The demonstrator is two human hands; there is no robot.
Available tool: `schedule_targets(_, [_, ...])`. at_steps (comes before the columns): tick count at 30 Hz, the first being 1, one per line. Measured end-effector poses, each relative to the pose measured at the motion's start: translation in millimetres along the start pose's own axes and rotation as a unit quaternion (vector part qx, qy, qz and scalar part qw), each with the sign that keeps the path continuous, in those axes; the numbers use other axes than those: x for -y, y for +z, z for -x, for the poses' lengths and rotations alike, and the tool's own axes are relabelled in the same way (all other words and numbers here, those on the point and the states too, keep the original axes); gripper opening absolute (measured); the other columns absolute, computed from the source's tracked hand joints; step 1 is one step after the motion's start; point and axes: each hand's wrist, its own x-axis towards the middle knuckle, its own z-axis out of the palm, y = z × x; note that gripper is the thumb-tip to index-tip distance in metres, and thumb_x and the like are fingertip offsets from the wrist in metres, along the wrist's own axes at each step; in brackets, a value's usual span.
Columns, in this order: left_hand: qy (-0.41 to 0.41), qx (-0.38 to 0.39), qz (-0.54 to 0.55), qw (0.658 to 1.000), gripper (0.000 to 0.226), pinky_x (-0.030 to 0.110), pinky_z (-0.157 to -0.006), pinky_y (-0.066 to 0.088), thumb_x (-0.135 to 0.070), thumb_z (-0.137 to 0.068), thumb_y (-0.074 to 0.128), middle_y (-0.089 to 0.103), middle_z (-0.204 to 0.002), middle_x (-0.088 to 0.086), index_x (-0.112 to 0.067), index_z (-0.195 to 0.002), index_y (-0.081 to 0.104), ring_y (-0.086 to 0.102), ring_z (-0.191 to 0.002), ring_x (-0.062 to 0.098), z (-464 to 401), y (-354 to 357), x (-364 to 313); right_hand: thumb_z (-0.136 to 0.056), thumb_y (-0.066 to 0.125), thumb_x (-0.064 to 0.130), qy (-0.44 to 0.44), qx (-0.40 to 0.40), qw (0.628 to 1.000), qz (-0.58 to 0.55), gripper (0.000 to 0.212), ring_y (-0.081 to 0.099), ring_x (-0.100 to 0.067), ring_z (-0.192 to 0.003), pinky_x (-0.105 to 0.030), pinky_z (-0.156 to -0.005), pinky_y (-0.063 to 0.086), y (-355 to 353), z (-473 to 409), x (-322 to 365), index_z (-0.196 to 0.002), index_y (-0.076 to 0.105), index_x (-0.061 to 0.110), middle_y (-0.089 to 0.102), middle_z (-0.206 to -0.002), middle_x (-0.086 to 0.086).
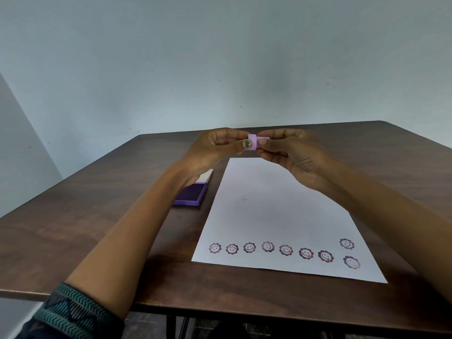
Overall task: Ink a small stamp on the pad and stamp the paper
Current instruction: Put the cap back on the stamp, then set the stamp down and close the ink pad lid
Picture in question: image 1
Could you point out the person's left forearm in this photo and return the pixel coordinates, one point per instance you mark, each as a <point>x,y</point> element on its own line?
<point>130,236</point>

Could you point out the person's right thumb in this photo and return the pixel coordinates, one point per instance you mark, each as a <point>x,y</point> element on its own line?
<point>271,144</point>

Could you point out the purple ink pad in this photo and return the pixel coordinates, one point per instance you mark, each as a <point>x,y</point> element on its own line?
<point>190,194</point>

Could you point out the person's right forearm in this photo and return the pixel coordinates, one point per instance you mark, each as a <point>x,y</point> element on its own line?
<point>395,222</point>

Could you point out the small pink stamp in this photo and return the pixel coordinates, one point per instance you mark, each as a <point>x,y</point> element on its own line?
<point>255,141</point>

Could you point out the person's left thumb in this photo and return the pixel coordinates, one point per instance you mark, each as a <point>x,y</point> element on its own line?
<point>240,147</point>

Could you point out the teal patterned sleeve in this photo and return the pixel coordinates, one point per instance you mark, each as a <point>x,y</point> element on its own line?
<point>76,315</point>

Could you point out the person's right hand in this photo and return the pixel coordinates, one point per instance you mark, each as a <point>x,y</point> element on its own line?
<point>303,160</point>

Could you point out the person's left hand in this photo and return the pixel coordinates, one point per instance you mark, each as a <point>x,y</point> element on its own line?
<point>204,150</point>

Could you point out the white paper sheet with stamps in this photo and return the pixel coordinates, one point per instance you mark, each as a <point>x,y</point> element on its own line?
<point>275,215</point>

